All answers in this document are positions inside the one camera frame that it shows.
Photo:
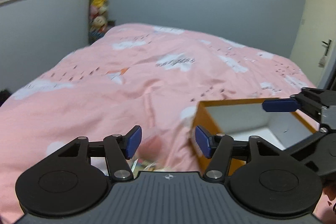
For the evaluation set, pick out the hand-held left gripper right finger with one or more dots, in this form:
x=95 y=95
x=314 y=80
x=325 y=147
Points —
x=201 y=141

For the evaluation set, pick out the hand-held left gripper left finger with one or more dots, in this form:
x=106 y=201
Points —
x=134 y=141

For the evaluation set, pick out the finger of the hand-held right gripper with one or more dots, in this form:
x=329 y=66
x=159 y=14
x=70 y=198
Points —
x=278 y=105

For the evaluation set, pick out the orange cardboard box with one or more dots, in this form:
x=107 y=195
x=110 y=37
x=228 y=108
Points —
x=204 y=116

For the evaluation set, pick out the pink cloud print blanket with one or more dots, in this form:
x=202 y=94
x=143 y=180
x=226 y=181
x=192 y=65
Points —
x=105 y=98

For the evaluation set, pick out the hanging door charm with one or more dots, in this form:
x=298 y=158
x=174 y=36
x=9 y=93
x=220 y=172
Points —
x=321 y=61

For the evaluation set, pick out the white door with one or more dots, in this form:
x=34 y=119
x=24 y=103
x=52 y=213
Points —
x=315 y=16

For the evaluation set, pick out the dark object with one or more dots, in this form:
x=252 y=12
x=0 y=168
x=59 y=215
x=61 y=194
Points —
x=4 y=98

